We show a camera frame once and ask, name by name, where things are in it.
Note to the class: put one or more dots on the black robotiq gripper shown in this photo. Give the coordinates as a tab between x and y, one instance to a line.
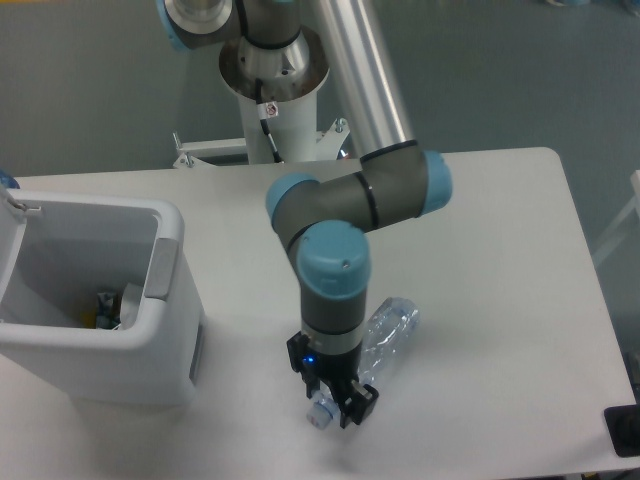
356	401

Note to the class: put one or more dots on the clear plastic water bottle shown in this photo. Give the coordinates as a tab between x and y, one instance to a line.
385	342

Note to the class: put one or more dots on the white green wrapper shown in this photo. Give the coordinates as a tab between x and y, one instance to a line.
130	304

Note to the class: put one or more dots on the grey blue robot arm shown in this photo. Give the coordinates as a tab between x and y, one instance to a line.
322	226

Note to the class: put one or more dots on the white trash can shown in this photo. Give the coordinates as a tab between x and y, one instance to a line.
58	250

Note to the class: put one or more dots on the black device at table edge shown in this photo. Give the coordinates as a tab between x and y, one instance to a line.
623	426

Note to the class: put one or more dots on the blue object at left edge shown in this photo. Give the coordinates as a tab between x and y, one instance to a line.
8	181

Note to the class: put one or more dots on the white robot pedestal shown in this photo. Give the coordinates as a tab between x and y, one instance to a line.
276	90

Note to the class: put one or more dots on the white frame at right edge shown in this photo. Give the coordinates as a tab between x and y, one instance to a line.
620	227

